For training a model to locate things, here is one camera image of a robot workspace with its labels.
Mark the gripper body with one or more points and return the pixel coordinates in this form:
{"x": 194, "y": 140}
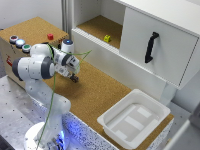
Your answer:
{"x": 66, "y": 65}

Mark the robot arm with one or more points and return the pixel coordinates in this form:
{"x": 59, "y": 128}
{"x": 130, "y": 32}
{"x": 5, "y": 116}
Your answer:
{"x": 36, "y": 66}

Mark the yellow block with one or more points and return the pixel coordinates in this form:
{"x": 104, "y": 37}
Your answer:
{"x": 106, "y": 38}

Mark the white cabinet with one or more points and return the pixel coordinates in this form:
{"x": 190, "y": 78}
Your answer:
{"x": 100, "y": 50}

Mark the pink block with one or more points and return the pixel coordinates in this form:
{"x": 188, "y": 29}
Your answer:
{"x": 50, "y": 36}

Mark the white sliding door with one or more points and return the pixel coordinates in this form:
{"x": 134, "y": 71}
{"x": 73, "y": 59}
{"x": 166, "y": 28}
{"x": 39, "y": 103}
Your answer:
{"x": 133, "y": 36}

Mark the red button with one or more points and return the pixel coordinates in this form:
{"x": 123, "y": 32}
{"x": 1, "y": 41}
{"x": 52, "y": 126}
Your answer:
{"x": 14, "y": 38}

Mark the green button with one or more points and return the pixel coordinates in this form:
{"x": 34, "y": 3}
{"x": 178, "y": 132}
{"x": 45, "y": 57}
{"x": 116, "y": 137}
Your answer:
{"x": 26, "y": 48}

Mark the white plastic box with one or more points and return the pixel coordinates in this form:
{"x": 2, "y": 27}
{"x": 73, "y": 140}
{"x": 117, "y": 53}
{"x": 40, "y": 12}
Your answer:
{"x": 133, "y": 120}

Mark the wooden drawer box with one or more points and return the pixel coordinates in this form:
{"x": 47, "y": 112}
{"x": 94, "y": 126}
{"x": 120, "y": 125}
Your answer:
{"x": 31, "y": 28}

